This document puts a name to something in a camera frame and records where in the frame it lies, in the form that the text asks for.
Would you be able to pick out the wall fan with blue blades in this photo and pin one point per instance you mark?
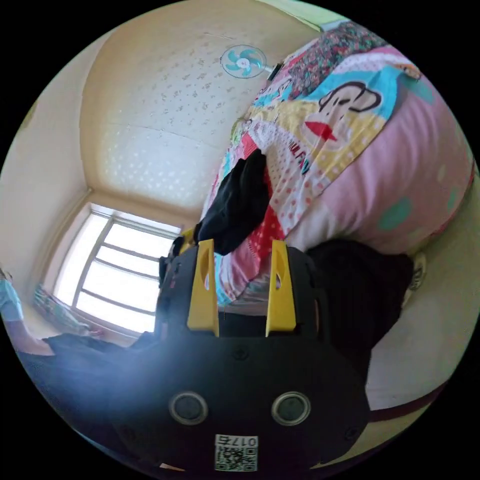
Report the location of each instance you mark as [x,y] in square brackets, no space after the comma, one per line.
[243,62]

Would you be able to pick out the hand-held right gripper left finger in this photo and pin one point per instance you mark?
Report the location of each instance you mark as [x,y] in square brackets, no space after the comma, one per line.
[203,300]

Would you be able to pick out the floral curtain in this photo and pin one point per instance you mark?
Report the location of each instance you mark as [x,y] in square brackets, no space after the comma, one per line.
[60,313]

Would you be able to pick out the person's body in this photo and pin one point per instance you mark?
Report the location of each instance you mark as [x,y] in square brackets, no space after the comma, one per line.
[356,300]

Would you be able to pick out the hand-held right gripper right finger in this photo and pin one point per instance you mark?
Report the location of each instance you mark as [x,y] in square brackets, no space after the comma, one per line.
[280,300]

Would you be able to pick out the black pants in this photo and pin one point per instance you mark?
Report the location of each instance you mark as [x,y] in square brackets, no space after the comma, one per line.
[240,202]

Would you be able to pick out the dark floral quilt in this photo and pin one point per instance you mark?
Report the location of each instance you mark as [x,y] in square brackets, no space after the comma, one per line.
[330,52]

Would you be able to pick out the window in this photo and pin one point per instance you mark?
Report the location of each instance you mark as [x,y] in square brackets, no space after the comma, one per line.
[112,273]

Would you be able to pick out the bed with printed cartoon sheet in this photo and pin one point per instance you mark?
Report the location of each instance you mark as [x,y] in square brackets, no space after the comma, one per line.
[375,168]

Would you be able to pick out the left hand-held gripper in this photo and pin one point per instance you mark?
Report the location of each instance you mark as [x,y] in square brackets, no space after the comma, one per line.
[176,245]

